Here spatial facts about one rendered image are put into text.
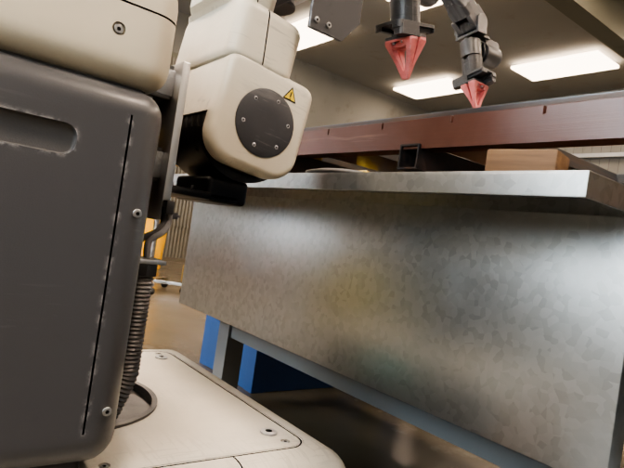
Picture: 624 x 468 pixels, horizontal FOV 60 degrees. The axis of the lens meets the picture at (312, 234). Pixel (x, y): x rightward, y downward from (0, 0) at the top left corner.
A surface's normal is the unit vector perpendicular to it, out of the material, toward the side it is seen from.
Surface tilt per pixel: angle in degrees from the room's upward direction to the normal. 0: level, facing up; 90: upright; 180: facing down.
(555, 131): 90
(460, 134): 90
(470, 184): 90
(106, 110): 90
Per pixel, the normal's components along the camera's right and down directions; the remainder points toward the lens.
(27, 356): 0.60, 0.08
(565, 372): -0.78, -0.12
